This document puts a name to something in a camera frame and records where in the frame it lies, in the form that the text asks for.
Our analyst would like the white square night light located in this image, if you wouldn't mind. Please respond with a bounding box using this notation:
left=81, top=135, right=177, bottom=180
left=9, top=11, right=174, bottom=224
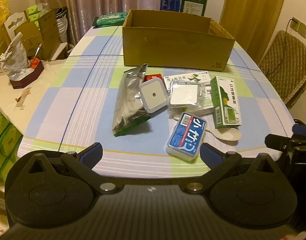
left=139, top=77, right=168, bottom=114

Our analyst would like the open brown cardboard carton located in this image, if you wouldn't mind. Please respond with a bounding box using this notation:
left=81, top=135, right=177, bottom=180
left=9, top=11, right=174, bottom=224
left=15, top=9, right=61, bottom=61

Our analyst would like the black power cord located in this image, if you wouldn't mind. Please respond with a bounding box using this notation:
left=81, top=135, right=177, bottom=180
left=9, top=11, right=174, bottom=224
left=266, top=17, right=297, bottom=77

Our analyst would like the green wet wipes pack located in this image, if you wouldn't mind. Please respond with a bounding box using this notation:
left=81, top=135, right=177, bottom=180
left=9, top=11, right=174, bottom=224
left=92, top=12, right=128, bottom=28

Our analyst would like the dark green carton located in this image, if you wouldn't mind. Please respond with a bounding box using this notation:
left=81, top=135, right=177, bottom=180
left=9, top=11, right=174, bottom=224
left=179, top=0, right=207, bottom=16

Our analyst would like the clear plastic square case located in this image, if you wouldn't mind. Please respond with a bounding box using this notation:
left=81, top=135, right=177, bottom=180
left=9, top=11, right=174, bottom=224
left=169, top=80, right=205, bottom=108

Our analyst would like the checkered tablecloth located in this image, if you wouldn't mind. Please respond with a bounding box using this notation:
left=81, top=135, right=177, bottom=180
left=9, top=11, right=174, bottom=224
left=18, top=27, right=294, bottom=178

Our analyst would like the wall socket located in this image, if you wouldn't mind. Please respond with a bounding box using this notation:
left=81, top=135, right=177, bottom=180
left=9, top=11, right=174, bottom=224
left=290, top=17, right=306, bottom=38

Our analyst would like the crumpled silver bag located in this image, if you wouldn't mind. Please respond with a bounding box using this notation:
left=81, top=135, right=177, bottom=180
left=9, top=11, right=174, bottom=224
left=0, top=32, right=30, bottom=80

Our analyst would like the green tissue pack stack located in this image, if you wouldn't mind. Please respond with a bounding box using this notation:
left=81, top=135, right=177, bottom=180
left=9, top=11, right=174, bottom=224
left=0, top=109, right=23, bottom=183

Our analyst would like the silver foil pouch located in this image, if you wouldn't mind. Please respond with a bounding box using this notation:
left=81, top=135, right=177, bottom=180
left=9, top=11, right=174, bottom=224
left=112, top=63, right=151, bottom=137

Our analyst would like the quilted chair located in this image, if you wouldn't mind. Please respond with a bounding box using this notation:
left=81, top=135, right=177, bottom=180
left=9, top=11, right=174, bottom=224
left=259, top=30, right=306, bottom=107

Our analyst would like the white wooden chair back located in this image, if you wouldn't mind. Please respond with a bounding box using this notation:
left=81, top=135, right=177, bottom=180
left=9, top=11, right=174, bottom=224
left=1, top=11, right=28, bottom=45

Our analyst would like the white plastic spoon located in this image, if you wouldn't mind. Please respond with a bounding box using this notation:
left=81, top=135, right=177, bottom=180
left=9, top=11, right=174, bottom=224
left=169, top=112, right=242, bottom=146

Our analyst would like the wooden door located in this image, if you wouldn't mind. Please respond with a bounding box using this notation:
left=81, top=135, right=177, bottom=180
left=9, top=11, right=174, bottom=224
left=220, top=0, right=284, bottom=64

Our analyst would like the white parrot ointment box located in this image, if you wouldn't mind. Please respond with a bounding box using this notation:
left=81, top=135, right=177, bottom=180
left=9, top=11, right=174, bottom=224
left=163, top=71, right=211, bottom=90

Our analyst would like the red candy packet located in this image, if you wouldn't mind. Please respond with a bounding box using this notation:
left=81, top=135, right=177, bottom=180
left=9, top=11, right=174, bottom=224
left=143, top=74, right=163, bottom=82

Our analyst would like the green white medicine box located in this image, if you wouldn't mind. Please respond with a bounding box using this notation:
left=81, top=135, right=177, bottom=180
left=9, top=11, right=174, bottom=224
left=210, top=76, right=242, bottom=128

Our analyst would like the brown cardboard box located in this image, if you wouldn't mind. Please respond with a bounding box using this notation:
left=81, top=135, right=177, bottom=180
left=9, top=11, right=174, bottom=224
left=123, top=9, right=235, bottom=72

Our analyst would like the dark wooden tray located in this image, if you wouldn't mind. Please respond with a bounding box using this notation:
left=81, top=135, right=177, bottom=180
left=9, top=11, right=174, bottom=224
left=10, top=58, right=44, bottom=89

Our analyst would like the blue floss pick case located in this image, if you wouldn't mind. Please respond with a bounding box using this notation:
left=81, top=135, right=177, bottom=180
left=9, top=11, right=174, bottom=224
left=166, top=112, right=207, bottom=162

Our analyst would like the white green tablet box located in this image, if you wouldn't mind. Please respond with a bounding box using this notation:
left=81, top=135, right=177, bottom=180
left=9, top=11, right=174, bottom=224
left=168, top=83, right=214, bottom=120

